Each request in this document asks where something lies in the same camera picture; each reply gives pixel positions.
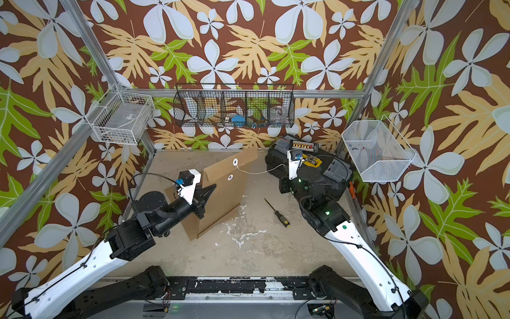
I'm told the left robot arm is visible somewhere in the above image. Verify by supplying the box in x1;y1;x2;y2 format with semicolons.
11;184;216;318

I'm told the white wire basket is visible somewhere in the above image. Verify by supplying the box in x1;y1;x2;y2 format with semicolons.
86;85;155;146
341;116;417;183

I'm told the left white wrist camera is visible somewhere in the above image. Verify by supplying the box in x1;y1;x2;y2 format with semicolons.
175;169;201;205

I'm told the brown kraft file bag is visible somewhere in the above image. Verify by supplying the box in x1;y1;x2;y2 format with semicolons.
197;148;258;237
181;184;245;241

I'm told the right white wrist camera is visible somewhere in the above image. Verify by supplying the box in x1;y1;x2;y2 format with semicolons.
287;150;304;180

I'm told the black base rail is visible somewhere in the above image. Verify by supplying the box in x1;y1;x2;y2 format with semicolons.
167;276;324;300

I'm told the black wire basket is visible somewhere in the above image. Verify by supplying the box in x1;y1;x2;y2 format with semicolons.
172;84;296;128

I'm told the blue object in basket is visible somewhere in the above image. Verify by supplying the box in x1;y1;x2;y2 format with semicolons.
231;115;246;127

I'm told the black yellow screwdriver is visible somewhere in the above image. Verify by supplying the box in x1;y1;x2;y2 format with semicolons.
264;199;290;228

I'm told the white wire basket left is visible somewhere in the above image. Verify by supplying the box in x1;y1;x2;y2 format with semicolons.
86;85;155;146

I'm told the black yellow toolbox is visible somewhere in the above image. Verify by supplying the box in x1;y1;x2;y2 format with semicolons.
265;134;355;202

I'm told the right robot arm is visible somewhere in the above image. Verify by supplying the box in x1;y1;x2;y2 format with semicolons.
279;178;429;318

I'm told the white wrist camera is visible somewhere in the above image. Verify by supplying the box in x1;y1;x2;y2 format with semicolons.
287;150;304;180
175;169;201;205

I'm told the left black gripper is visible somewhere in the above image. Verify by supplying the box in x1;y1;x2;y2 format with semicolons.
154;181;214;237

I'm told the white wire basket right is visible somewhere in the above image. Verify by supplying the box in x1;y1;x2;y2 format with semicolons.
341;116;417;183

